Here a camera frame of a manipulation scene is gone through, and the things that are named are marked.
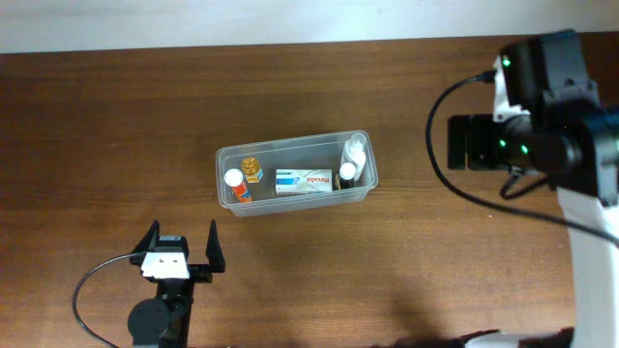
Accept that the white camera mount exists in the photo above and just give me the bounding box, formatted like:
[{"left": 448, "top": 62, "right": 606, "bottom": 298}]
[
  {"left": 492, "top": 56, "right": 530, "bottom": 123},
  {"left": 140, "top": 251, "right": 190, "bottom": 279}
]

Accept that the right black cable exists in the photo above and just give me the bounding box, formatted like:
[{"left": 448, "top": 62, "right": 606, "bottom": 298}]
[{"left": 425, "top": 70, "right": 619, "bottom": 247}]

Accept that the orange bottle white cap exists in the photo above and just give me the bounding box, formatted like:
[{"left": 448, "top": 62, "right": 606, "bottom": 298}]
[{"left": 223, "top": 168, "right": 252, "bottom": 203}]

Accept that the black cable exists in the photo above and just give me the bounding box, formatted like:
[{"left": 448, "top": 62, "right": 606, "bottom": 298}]
[
  {"left": 425, "top": 70, "right": 619, "bottom": 247},
  {"left": 72, "top": 252, "right": 144, "bottom": 348}
]

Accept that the white blue medicine box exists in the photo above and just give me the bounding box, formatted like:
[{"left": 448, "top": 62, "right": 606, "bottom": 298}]
[{"left": 275, "top": 169, "right": 333, "bottom": 194}]

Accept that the white spray bottle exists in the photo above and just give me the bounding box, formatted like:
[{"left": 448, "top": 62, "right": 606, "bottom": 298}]
[{"left": 340, "top": 132, "right": 368, "bottom": 181}]

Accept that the left black cable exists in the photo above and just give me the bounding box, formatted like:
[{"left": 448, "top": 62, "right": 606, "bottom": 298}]
[{"left": 72, "top": 252, "right": 144, "bottom": 348}]

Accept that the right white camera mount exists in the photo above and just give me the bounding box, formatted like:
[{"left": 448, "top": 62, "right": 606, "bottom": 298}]
[{"left": 492, "top": 56, "right": 530, "bottom": 123}]

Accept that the dark bottle white cap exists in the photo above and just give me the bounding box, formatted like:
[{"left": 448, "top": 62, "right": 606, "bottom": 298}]
[{"left": 335, "top": 162, "right": 356, "bottom": 190}]

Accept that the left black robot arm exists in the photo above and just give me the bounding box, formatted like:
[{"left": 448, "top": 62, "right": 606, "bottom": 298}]
[{"left": 128, "top": 221, "right": 225, "bottom": 348}]

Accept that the gold lid balm jar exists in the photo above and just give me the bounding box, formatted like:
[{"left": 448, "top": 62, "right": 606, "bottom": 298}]
[{"left": 241, "top": 157, "right": 263, "bottom": 184}]

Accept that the clear plastic container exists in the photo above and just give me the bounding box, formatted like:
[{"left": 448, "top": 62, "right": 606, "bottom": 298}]
[{"left": 216, "top": 130, "right": 378, "bottom": 217}]

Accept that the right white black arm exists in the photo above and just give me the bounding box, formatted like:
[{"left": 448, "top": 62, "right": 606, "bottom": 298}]
[{"left": 448, "top": 30, "right": 618, "bottom": 347}]

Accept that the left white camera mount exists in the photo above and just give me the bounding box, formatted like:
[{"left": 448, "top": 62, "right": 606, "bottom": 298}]
[{"left": 140, "top": 251, "right": 190, "bottom": 279}]

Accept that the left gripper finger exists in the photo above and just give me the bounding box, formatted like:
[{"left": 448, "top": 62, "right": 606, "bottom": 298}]
[
  {"left": 130, "top": 219, "right": 160, "bottom": 265},
  {"left": 205, "top": 219, "right": 225, "bottom": 273}
]

